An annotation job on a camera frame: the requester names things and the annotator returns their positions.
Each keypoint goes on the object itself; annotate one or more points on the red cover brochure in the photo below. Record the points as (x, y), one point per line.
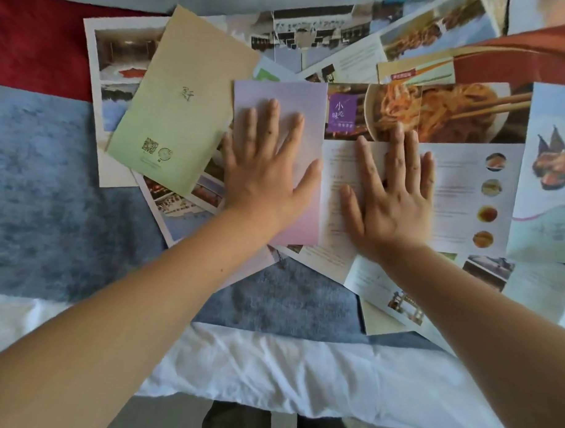
(523, 67)

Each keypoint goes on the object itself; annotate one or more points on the pale green leaflet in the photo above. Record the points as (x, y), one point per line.
(185, 79)

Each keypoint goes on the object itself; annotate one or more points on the white hotel bed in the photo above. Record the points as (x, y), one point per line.
(258, 368)

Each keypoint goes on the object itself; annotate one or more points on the person's left hand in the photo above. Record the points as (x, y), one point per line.
(261, 174)

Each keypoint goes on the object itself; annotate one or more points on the purple crab picture brochure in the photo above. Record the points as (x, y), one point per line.
(314, 106)

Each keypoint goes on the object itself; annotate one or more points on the person's right hand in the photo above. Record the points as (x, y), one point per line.
(393, 211)

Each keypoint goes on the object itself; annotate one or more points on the person's left forearm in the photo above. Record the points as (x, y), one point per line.
(121, 330)

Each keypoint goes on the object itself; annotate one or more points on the red and blue bed runner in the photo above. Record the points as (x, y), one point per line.
(43, 189)

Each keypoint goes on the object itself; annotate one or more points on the person's right forearm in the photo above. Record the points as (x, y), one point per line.
(481, 348)

